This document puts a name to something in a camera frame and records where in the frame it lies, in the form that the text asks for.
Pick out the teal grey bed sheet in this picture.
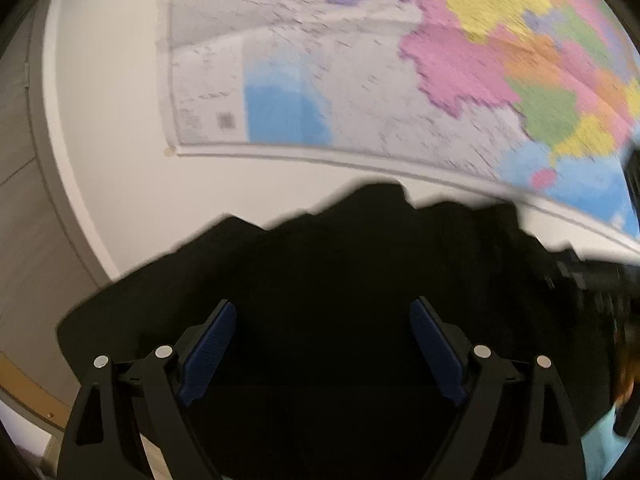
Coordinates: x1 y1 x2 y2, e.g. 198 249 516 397
582 408 629 480

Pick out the large black garment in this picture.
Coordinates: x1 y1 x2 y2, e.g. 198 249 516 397
56 182 639 479

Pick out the colourful wall map poster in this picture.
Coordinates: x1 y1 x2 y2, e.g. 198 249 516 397
157 0 639 237

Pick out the grey wooden door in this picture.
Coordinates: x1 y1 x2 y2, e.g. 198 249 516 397
0 0 114 430

